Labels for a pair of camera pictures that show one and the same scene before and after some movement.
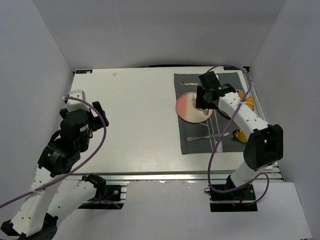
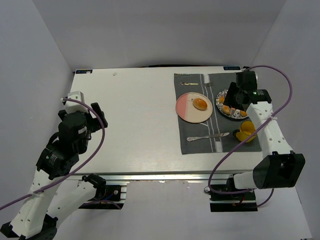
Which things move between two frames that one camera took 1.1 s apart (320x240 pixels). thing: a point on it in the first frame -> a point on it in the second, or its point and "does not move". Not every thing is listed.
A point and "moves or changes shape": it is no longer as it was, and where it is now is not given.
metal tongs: [205, 111] moves or changes shape
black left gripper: [97, 116] does not move
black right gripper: [203, 100] -> [230, 94]
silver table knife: [192, 138] does not move
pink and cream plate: [186, 110] does not move
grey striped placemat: [200, 138] does not move
